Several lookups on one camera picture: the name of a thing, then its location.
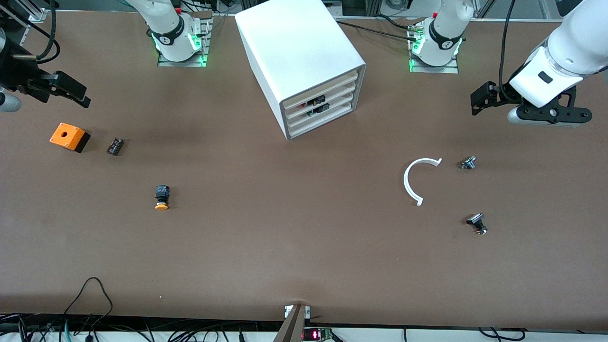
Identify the black cable on table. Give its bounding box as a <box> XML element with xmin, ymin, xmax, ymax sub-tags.
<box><xmin>335</xmin><ymin>20</ymin><xmax>421</xmax><ymax>41</ymax></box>

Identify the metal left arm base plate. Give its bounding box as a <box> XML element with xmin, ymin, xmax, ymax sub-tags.
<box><xmin>408</xmin><ymin>19</ymin><xmax>460</xmax><ymax>74</ymax></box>

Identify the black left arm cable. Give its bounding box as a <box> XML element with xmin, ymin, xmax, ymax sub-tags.
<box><xmin>498</xmin><ymin>0</ymin><xmax>518</xmax><ymax>94</ymax></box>

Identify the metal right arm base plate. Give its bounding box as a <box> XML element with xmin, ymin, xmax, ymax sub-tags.
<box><xmin>158</xmin><ymin>12</ymin><xmax>210</xmax><ymax>67</ymax></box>

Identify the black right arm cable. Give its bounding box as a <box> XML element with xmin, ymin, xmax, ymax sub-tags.
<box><xmin>36</xmin><ymin>0</ymin><xmax>61</xmax><ymax>65</ymax></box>

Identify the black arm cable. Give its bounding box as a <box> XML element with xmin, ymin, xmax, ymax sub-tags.
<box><xmin>498</xmin><ymin>0</ymin><xmax>518</xmax><ymax>94</ymax></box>
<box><xmin>36</xmin><ymin>0</ymin><xmax>61</xmax><ymax>65</ymax></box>

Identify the orange button enclosure box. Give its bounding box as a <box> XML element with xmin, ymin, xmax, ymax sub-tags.
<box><xmin>49</xmin><ymin>123</ymin><xmax>91</xmax><ymax>153</ymax></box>

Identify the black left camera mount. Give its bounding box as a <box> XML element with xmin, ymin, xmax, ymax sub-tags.
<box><xmin>517</xmin><ymin>88</ymin><xmax>593</xmax><ymax>126</ymax></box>

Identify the white C-shaped plastic ring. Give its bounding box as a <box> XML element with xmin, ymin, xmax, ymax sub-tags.
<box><xmin>403</xmin><ymin>157</ymin><xmax>443</xmax><ymax>207</ymax></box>

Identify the white plastic tray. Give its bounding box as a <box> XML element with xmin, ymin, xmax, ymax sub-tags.
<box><xmin>285</xmin><ymin>82</ymin><xmax>357</xmax><ymax>120</ymax></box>

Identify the device with red display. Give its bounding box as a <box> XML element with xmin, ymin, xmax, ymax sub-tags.
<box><xmin>303</xmin><ymin>327</ymin><xmax>334</xmax><ymax>342</ymax></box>

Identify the white drawer cabinet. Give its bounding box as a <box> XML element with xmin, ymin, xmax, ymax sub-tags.
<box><xmin>235</xmin><ymin>0</ymin><xmax>367</xmax><ymax>141</ymax></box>

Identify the cream cabinet drawer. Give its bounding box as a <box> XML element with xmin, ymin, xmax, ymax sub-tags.
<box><xmin>284</xmin><ymin>70</ymin><xmax>359</xmax><ymax>111</ymax></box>
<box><xmin>288</xmin><ymin>102</ymin><xmax>355</xmax><ymax>137</ymax></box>
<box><xmin>286</xmin><ymin>93</ymin><xmax>355</xmax><ymax>129</ymax></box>

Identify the thin black looped cable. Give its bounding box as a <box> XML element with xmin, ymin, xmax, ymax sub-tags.
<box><xmin>63</xmin><ymin>277</ymin><xmax>114</xmax><ymax>328</ymax></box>

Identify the yellow push button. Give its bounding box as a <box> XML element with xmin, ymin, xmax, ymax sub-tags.
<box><xmin>154</xmin><ymin>185</ymin><xmax>171</xmax><ymax>210</ymax></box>

